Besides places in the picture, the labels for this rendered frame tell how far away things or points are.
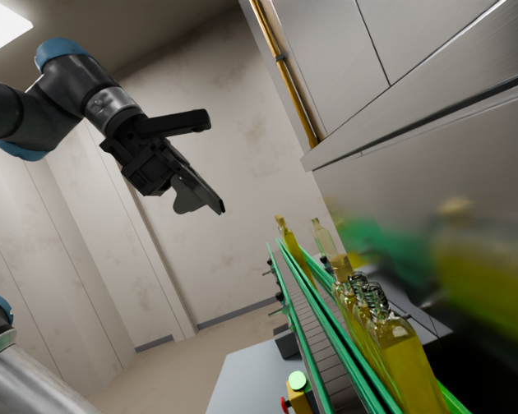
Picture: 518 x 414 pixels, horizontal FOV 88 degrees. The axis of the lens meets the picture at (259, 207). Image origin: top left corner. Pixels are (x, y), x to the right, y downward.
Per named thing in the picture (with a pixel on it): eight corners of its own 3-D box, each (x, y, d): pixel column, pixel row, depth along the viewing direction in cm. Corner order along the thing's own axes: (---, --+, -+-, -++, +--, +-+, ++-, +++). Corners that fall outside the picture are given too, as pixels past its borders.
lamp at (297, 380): (308, 387, 69) (303, 377, 68) (293, 394, 69) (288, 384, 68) (305, 375, 73) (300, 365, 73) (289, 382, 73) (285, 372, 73)
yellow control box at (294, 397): (326, 414, 68) (314, 388, 67) (298, 426, 68) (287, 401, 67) (318, 394, 75) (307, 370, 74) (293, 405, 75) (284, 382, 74)
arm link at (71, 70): (55, 84, 47) (89, 49, 46) (99, 130, 47) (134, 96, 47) (14, 62, 39) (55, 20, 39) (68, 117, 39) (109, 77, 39)
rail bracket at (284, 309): (299, 331, 86) (283, 293, 85) (278, 340, 86) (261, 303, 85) (297, 324, 90) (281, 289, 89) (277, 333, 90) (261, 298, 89)
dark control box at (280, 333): (303, 351, 95) (294, 331, 95) (284, 361, 95) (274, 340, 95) (299, 339, 103) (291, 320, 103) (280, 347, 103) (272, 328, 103)
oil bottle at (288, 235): (306, 262, 148) (285, 216, 147) (296, 266, 148) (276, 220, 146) (303, 259, 153) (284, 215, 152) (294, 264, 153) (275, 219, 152)
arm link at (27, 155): (-57, 117, 36) (1, 60, 35) (17, 135, 47) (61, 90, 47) (-12, 160, 36) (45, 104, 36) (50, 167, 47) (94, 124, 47)
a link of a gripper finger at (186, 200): (199, 235, 41) (163, 193, 43) (226, 209, 41) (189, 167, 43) (191, 234, 38) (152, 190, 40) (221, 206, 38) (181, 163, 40)
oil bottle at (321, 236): (346, 272, 113) (322, 215, 111) (335, 278, 112) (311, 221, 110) (340, 269, 118) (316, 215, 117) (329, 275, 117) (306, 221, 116)
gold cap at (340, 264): (359, 273, 50) (350, 252, 50) (349, 282, 49) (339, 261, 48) (344, 273, 53) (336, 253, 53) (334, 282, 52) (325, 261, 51)
